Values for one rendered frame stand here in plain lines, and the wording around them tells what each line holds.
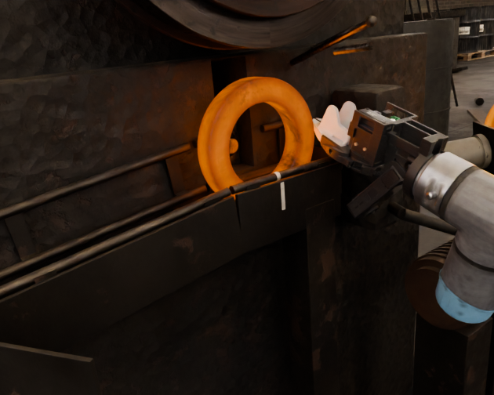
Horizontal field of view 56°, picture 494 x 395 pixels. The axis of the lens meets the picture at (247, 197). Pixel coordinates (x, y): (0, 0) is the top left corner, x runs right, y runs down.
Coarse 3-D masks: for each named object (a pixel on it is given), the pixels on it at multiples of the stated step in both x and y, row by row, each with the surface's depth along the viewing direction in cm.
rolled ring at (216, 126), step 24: (216, 96) 61; (240, 96) 60; (264, 96) 62; (288, 96) 65; (216, 120) 59; (288, 120) 68; (312, 120) 69; (216, 144) 60; (288, 144) 70; (312, 144) 69; (216, 168) 61; (288, 168) 68; (240, 192) 64
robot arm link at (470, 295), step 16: (448, 256) 59; (464, 256) 55; (448, 272) 58; (464, 272) 56; (480, 272) 54; (448, 288) 59; (464, 288) 57; (480, 288) 55; (448, 304) 60; (464, 304) 58; (480, 304) 57; (464, 320) 59; (480, 320) 59
